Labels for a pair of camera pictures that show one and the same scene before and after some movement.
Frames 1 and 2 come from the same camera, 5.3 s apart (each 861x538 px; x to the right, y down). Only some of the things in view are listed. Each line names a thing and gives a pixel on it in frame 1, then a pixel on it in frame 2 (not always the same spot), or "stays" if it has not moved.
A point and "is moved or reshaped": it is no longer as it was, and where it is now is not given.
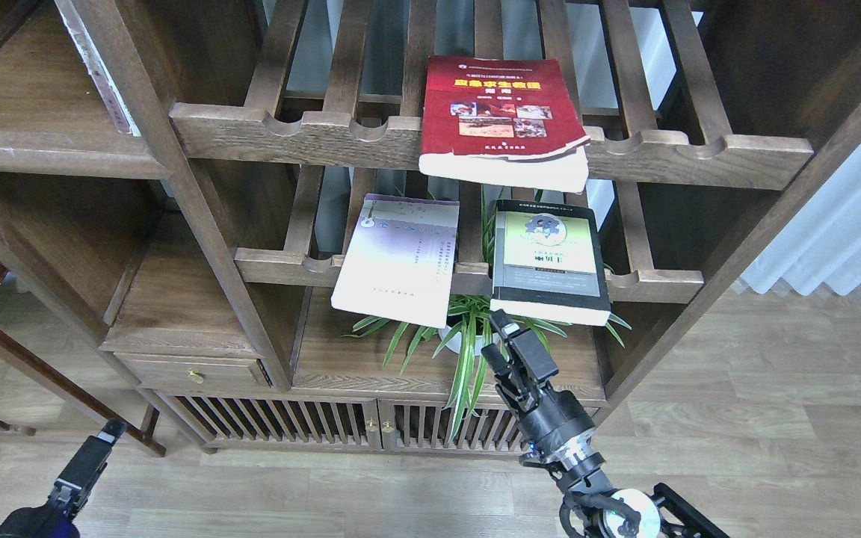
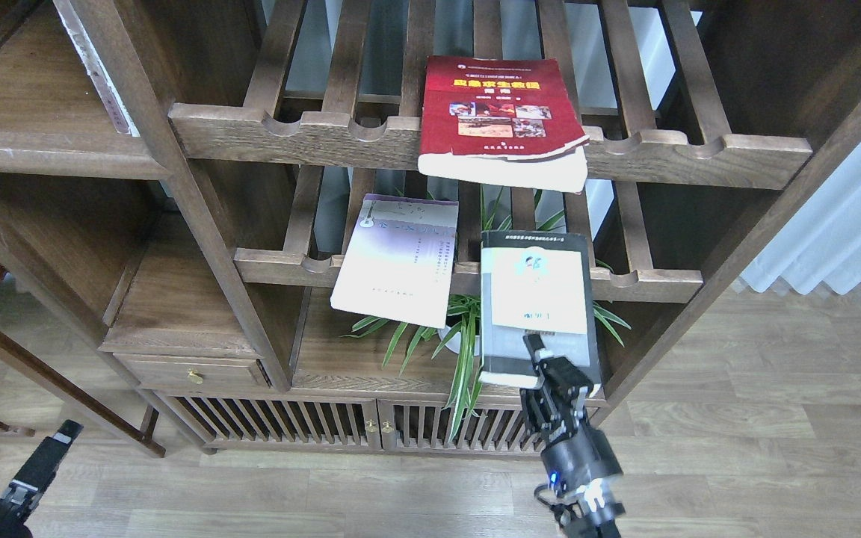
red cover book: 507,120 stays
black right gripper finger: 528,345 → 561,382
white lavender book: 397,262 stays
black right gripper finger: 526,400 → 538,417
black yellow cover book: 548,264 is moved or reshaped
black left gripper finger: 74,486 → 34,475
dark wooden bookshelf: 282,225 stays
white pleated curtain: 853,232 stays
